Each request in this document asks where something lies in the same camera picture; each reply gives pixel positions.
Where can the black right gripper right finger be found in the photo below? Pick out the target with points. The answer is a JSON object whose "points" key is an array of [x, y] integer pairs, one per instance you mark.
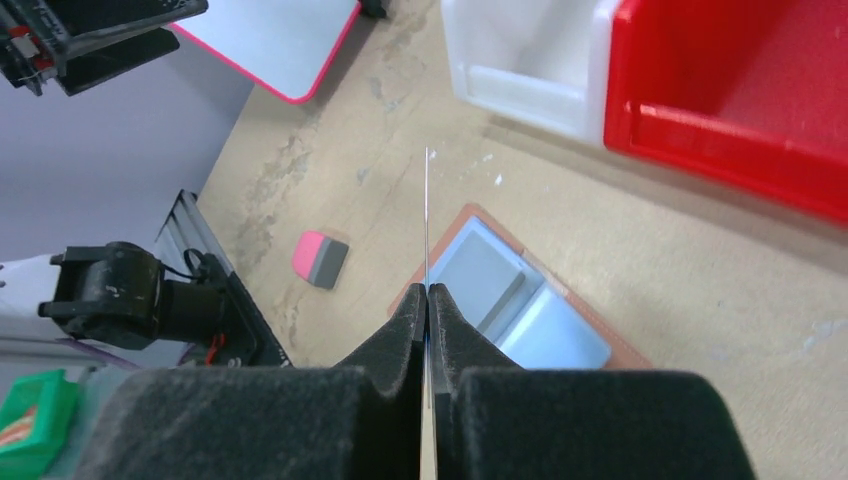
{"points": [[495, 420]]}

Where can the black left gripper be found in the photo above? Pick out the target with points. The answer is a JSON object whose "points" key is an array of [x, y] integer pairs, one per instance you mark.
{"points": [[81, 44]]}

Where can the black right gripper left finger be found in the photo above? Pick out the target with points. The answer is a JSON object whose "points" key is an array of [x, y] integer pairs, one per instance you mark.
{"points": [[360, 419]]}

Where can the brown leather card holder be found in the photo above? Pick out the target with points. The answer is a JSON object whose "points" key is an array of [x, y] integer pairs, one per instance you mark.
{"points": [[517, 303]]}

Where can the pink eraser block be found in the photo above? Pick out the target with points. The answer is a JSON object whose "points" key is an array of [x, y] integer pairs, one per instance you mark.
{"points": [[319, 258]]}

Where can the pink framed whiteboard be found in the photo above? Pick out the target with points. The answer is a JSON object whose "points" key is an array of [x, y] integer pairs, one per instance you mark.
{"points": [[285, 46]]}

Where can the white plastic bin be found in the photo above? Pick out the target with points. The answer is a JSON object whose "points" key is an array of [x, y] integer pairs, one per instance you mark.
{"points": [[543, 63]]}

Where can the red plastic bin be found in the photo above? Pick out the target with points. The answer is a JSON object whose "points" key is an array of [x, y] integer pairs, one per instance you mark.
{"points": [[752, 94]]}

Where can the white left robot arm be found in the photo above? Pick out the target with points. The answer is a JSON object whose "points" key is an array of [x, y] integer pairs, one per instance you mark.
{"points": [[119, 293]]}

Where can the green box off table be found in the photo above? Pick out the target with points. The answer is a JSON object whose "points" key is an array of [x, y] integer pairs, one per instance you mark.
{"points": [[35, 421]]}

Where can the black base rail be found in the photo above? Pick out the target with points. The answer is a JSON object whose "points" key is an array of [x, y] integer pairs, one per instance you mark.
{"points": [[245, 338]]}

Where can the aluminium frame rail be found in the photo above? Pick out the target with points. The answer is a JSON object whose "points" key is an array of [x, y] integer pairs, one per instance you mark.
{"points": [[185, 237]]}

